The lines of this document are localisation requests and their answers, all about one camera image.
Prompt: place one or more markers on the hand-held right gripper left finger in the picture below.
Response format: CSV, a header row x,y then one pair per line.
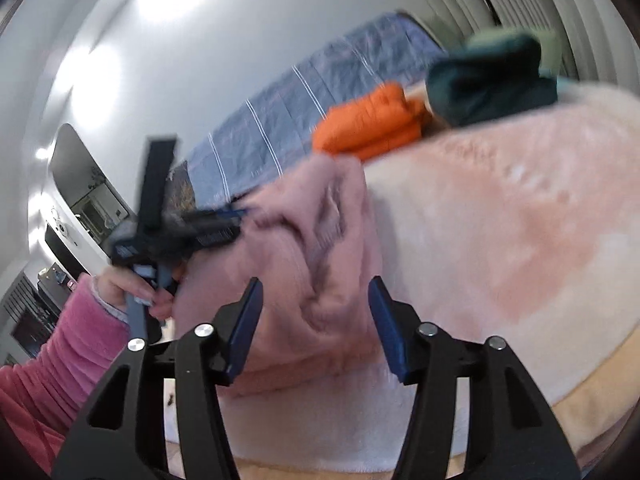
x,y
245,330

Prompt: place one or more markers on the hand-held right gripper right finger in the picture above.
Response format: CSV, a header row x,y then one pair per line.
x,y
390,330

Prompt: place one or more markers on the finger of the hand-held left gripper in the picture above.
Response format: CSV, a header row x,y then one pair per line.
x,y
225,215
215,236

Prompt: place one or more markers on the pink quilted jacket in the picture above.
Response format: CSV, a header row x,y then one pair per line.
x,y
325,240

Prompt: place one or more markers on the person's left forearm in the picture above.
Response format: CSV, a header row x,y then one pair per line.
x,y
55,360

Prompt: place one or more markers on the person's left hand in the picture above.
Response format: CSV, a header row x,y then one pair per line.
x,y
111,285

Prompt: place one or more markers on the dark floral printed blanket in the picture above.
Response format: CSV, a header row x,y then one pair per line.
x,y
181,187

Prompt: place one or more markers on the blue checked quilt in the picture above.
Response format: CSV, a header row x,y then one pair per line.
x,y
280,130

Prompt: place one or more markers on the slatted ladder rack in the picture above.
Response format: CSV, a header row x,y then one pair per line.
x,y
16,294

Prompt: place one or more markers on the pale pink fleece blanket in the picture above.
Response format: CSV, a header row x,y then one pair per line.
x,y
500,235

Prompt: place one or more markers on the orange puffer jacket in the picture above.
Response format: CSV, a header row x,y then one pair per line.
x,y
365,120

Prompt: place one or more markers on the dark teal garment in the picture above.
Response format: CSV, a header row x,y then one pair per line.
x,y
480,90

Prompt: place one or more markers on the green pillow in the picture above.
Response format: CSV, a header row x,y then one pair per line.
x,y
492,37

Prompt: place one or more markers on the white pleated curtain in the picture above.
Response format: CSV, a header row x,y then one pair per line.
x,y
575,10

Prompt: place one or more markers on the arched wall mirror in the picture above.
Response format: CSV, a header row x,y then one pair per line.
x,y
85,195

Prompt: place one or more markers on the white round camera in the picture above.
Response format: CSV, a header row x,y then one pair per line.
x,y
62,227

